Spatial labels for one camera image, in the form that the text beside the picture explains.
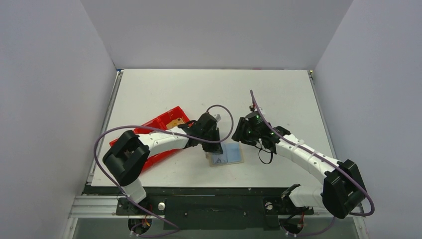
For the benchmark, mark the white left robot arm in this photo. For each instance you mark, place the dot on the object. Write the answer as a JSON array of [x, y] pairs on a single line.
[[127, 157]]

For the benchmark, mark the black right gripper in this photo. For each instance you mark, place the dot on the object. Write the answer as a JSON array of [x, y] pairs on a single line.
[[240, 132]]

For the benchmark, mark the gold card in tray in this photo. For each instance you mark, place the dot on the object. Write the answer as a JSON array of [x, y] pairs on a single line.
[[174, 123]]

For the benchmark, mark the aluminium frame rail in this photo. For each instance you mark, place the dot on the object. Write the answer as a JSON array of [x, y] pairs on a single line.
[[99, 207]]

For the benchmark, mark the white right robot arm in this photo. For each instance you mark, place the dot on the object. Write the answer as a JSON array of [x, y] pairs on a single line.
[[342, 188]]

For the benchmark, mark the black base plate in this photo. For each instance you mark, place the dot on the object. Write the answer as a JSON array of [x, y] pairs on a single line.
[[207, 208]]

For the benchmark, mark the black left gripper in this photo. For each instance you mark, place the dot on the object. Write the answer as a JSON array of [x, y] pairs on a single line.
[[215, 148]]

